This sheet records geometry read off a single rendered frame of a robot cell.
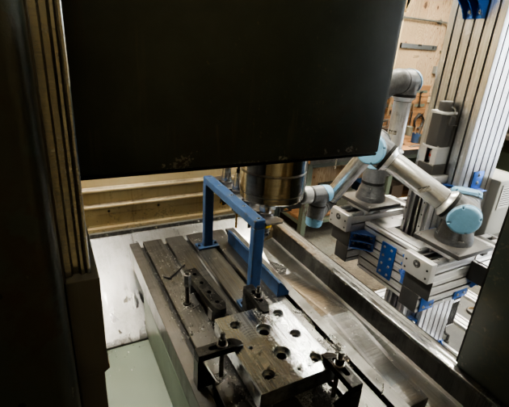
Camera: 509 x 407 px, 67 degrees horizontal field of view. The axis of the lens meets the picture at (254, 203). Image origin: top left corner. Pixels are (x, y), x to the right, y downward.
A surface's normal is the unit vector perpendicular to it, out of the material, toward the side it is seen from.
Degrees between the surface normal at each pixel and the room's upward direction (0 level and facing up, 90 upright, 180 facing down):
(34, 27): 90
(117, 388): 0
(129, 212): 90
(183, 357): 0
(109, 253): 24
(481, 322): 90
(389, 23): 90
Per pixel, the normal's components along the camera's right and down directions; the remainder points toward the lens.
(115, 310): 0.24, -0.69
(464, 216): -0.33, 0.39
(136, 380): 0.07, -0.92
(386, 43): 0.46, 0.36
